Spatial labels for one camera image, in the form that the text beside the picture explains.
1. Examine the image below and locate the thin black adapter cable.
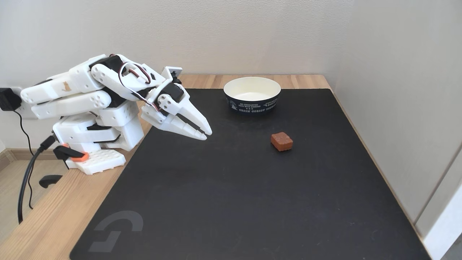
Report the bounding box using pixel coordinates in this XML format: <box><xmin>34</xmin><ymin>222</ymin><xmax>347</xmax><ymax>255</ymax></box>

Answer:
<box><xmin>14</xmin><ymin>110</ymin><xmax>35</xmax><ymax>210</ymax></box>

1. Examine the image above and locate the wooden baseboard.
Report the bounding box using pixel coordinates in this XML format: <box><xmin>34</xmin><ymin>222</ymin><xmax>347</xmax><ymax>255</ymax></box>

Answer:
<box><xmin>0</xmin><ymin>148</ymin><xmax>58</xmax><ymax>172</ymax></box>

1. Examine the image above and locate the navy and white paper bowl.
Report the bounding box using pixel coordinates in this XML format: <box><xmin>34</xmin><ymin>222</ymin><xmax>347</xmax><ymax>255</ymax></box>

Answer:
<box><xmin>223</xmin><ymin>77</ymin><xmax>282</xmax><ymax>114</ymax></box>

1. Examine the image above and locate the red black white servo cable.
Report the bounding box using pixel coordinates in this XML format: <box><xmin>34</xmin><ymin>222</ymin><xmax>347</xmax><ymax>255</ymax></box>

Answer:
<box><xmin>118</xmin><ymin>62</ymin><xmax>162</xmax><ymax>109</ymax></box>

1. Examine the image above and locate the black and orange table clamp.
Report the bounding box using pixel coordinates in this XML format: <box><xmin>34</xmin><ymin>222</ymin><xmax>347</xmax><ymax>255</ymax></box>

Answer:
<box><xmin>39</xmin><ymin>144</ymin><xmax>90</xmax><ymax>189</ymax></box>

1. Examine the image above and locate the black power adapter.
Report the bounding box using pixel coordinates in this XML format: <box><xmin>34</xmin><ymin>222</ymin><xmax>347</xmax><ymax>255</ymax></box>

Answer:
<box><xmin>0</xmin><ymin>88</ymin><xmax>21</xmax><ymax>112</ymax></box>

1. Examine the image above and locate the black desk mat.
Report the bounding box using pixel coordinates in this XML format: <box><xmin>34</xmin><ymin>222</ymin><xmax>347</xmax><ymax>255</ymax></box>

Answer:
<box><xmin>69</xmin><ymin>88</ymin><xmax>432</xmax><ymax>260</ymax></box>

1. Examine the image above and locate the white door frame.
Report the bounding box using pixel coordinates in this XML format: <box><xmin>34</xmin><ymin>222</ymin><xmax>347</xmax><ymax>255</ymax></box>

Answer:
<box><xmin>414</xmin><ymin>144</ymin><xmax>462</xmax><ymax>260</ymax></box>

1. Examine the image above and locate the white wall outlet plate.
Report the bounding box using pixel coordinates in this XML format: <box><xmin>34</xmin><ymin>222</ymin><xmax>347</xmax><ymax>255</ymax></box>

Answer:
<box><xmin>10</xmin><ymin>87</ymin><xmax>38</xmax><ymax>120</ymax></box>

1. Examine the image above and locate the thick black plug cable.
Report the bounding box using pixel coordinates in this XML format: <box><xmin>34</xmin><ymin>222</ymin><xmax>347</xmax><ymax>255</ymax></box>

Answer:
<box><xmin>18</xmin><ymin>136</ymin><xmax>57</xmax><ymax>224</ymax></box>

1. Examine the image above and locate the brown square toy block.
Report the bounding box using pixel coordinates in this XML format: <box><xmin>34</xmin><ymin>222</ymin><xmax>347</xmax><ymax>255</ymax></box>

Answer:
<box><xmin>271</xmin><ymin>132</ymin><xmax>293</xmax><ymax>152</ymax></box>

